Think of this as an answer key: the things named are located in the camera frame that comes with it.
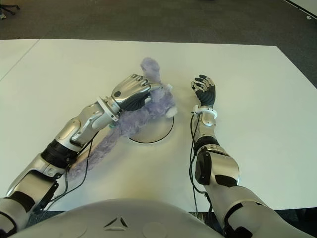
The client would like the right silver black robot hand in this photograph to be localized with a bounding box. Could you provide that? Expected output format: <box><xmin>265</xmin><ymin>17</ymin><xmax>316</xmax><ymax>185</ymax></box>
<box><xmin>190</xmin><ymin>73</ymin><xmax>216</xmax><ymax>108</ymax></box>

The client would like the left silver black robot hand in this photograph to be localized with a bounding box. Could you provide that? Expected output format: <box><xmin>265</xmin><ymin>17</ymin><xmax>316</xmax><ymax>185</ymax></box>
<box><xmin>110</xmin><ymin>73</ymin><xmax>164</xmax><ymax>112</ymax></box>

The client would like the purple plush bunny doll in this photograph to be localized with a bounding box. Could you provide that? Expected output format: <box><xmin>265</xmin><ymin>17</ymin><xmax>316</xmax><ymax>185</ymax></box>
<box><xmin>67</xmin><ymin>57</ymin><xmax>178</xmax><ymax>187</ymax></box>

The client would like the white plate with black rim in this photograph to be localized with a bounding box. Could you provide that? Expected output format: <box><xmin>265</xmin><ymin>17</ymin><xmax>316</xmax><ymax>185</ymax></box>
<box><xmin>127</xmin><ymin>116</ymin><xmax>175</xmax><ymax>144</ymax></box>

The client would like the grey robot torso shell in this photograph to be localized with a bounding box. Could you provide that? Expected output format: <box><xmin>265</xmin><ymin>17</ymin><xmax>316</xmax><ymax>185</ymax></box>
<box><xmin>9</xmin><ymin>198</ymin><xmax>223</xmax><ymax>238</ymax></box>

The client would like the black office chair base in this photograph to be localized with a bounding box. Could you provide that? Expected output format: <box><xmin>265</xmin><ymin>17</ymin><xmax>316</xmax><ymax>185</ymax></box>
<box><xmin>0</xmin><ymin>0</ymin><xmax>20</xmax><ymax>12</ymax></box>

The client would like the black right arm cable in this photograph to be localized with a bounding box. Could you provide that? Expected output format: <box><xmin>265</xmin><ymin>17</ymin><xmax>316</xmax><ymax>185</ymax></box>
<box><xmin>189</xmin><ymin>113</ymin><xmax>213</xmax><ymax>219</ymax></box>

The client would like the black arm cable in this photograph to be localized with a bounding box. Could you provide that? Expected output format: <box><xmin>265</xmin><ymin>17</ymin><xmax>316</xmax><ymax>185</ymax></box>
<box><xmin>189</xmin><ymin>113</ymin><xmax>213</xmax><ymax>219</ymax></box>
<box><xmin>41</xmin><ymin>133</ymin><xmax>95</xmax><ymax>211</ymax></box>

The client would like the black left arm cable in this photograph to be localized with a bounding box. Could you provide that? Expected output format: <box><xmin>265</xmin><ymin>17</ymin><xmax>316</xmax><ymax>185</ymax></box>
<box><xmin>41</xmin><ymin>133</ymin><xmax>95</xmax><ymax>211</ymax></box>

